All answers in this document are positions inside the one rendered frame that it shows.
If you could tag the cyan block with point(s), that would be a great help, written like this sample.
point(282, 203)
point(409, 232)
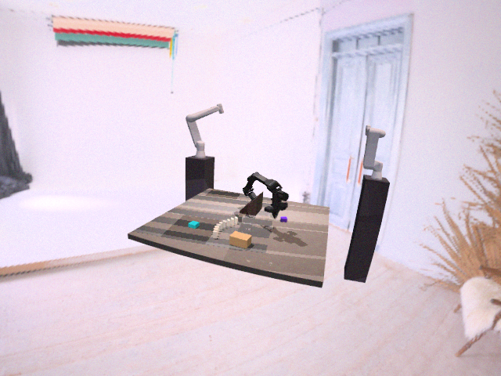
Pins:
point(193, 224)

